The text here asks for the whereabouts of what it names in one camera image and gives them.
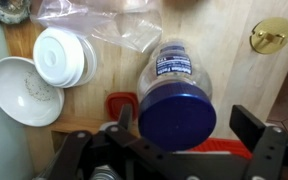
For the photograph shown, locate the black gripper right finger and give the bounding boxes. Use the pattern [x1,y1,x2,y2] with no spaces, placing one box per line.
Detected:
[229,104,288,180]

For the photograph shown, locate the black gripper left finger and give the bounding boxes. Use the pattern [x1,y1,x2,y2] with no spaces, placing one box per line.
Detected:
[45,104,142,180]

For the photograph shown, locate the dark blue bottle lid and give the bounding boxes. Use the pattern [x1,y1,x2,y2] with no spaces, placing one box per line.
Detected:
[137,81,217,152]

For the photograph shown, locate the orange ridged lid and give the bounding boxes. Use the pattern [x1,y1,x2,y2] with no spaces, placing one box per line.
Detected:
[189,137,254,160]

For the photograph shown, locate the red container lid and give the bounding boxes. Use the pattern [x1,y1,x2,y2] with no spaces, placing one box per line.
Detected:
[105,92,140,123]

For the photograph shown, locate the white round container lid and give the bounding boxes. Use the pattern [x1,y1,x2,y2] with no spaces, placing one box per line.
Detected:
[32,27,98,89]

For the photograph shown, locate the clear plastic bottle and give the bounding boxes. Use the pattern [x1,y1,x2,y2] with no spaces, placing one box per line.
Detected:
[136,39,215,103]

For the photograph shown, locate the wooden butcher block table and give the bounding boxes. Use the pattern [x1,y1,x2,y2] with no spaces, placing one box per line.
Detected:
[3,0,288,180]

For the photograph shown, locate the white ceramic bowl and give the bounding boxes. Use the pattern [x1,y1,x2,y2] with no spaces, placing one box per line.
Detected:
[0,56,65,128]

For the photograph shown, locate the small gold jar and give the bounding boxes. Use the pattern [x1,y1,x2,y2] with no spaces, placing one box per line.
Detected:
[249,17,288,55]

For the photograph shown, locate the clear plastic bag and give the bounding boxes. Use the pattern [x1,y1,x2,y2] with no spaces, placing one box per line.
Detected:
[30,0,164,54]

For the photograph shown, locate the silver speckled dish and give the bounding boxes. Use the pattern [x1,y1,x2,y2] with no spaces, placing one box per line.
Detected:
[0,0,32,25]

